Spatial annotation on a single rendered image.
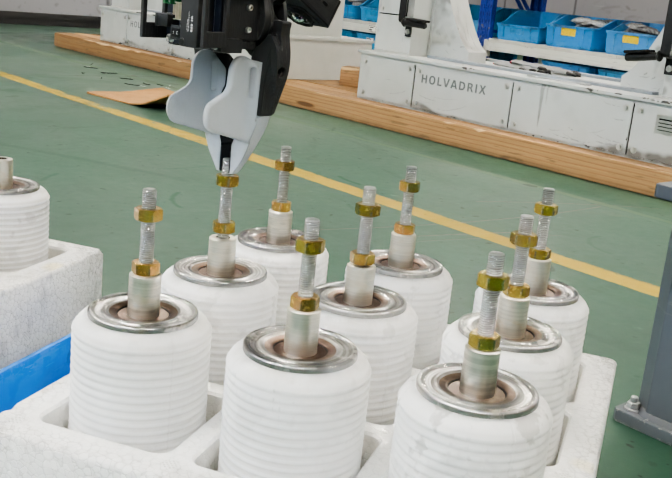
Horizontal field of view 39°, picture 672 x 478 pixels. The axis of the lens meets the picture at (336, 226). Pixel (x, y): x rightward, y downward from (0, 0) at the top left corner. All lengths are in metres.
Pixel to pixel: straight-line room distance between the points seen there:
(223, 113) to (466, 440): 0.30
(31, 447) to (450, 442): 0.27
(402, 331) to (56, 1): 6.91
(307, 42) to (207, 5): 3.51
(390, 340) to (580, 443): 0.16
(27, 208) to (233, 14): 0.39
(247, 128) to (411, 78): 2.77
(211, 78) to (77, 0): 6.85
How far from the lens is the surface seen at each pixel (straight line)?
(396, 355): 0.70
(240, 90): 0.71
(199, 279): 0.73
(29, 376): 0.94
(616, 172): 2.86
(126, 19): 5.16
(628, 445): 1.18
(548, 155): 2.99
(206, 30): 0.66
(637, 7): 10.38
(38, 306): 0.98
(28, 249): 1.00
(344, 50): 4.31
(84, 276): 1.04
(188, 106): 0.73
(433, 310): 0.81
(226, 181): 0.74
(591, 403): 0.80
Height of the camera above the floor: 0.48
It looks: 14 degrees down
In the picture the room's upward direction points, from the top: 6 degrees clockwise
